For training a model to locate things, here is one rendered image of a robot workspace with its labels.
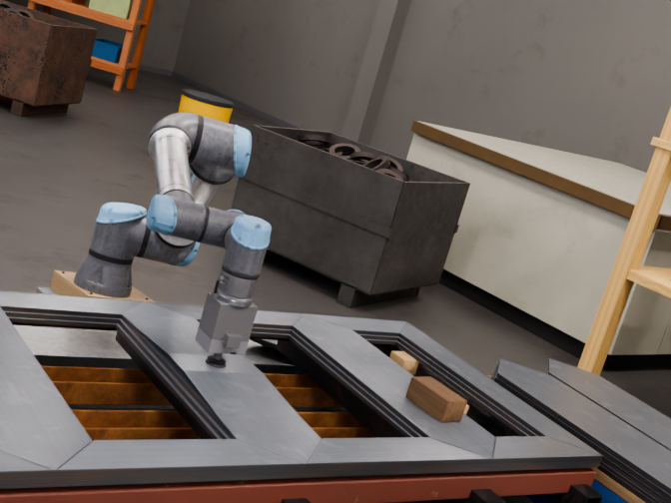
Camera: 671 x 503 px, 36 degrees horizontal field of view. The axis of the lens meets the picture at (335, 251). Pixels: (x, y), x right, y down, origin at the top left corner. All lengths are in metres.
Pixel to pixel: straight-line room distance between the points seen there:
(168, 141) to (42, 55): 6.75
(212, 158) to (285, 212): 3.70
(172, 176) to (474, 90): 8.81
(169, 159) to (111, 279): 0.58
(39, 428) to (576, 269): 5.00
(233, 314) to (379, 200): 3.77
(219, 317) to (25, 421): 0.47
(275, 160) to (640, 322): 2.39
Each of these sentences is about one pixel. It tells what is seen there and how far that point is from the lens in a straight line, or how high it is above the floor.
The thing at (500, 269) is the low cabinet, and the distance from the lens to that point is 6.75.
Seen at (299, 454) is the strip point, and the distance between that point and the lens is 1.82.
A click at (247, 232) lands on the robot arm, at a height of 1.15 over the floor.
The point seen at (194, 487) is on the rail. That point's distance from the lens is 1.71.
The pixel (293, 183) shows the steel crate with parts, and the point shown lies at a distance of 6.03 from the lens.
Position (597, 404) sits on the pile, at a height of 0.85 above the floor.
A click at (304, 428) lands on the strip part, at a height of 0.84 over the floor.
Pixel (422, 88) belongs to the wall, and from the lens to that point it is 11.34.
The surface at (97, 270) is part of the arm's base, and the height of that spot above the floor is 0.79.
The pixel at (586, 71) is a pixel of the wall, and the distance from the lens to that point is 10.00.
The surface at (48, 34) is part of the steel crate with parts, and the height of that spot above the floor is 0.74.
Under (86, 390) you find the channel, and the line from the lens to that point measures 2.20.
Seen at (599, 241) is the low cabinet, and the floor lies 0.72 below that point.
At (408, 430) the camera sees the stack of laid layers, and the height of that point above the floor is 0.83.
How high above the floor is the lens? 1.59
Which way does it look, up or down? 13 degrees down
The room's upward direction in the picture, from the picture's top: 16 degrees clockwise
